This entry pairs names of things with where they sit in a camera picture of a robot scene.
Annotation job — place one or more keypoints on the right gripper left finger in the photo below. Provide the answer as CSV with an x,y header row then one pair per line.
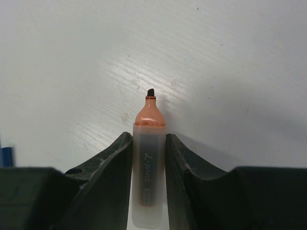
x,y
91,196

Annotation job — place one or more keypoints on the orange highlighter body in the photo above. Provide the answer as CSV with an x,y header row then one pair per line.
x,y
148,165

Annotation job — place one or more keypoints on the dark blue pen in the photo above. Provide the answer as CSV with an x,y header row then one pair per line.
x,y
6,157

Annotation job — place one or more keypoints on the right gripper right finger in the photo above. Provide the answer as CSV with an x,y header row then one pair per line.
x,y
201,196

